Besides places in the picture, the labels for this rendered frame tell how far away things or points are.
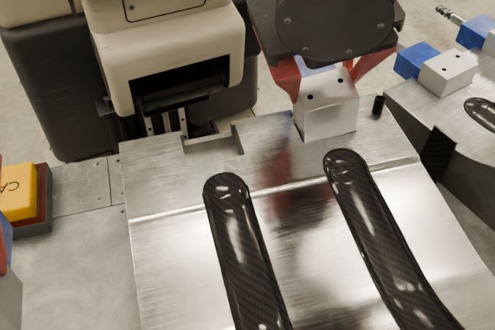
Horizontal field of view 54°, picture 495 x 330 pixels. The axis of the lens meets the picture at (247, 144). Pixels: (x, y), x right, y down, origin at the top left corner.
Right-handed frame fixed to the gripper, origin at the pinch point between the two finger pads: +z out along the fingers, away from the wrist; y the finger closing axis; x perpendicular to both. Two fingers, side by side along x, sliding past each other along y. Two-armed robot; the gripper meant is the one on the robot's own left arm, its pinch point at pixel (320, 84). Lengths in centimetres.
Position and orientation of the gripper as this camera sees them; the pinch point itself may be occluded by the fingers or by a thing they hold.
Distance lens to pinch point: 44.2
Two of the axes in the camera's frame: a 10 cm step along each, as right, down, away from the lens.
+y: 9.6, -2.8, 0.5
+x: -2.7, -8.1, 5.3
